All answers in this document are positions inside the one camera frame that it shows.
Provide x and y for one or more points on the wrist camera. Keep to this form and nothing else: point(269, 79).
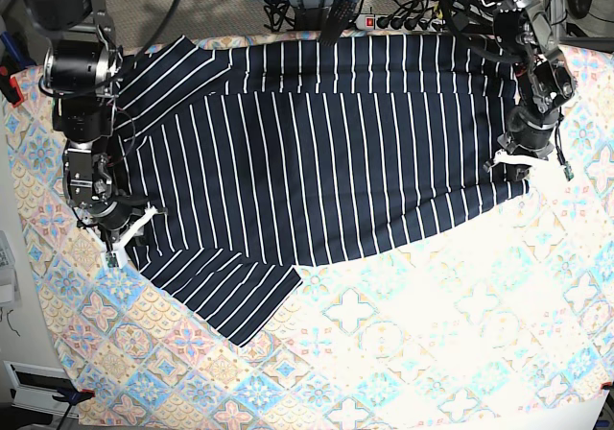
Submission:
point(115, 259)
point(568, 171)

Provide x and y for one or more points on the patterned pastel tablecloth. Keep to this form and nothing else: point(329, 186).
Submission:
point(510, 312)

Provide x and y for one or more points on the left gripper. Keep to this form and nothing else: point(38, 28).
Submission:
point(525, 142)

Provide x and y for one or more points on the white power strip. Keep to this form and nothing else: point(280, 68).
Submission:
point(399, 23)

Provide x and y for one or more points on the orange black clamp lower left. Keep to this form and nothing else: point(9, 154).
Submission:
point(71, 396)

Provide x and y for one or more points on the black remote control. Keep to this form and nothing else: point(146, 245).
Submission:
point(338, 18)

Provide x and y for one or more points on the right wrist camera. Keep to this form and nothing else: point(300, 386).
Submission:
point(115, 259)

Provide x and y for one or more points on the orange black clamp upper left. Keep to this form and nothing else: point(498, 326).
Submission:
point(10, 88)

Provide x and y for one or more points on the white black tray lower left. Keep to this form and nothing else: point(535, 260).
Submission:
point(34, 387)

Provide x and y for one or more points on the navy white striped T-shirt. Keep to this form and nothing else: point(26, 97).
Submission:
point(291, 154)

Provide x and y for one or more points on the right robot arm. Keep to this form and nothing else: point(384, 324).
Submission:
point(82, 73)

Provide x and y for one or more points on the white box at left edge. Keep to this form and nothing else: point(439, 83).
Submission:
point(10, 293)

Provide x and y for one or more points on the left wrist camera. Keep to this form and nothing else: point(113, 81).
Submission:
point(568, 171)

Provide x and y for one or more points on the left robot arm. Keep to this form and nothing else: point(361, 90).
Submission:
point(523, 30)

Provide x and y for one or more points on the orange black clamp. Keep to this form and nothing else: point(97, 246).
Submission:
point(10, 88)
point(71, 396)

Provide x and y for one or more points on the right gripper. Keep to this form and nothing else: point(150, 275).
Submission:
point(116, 226)

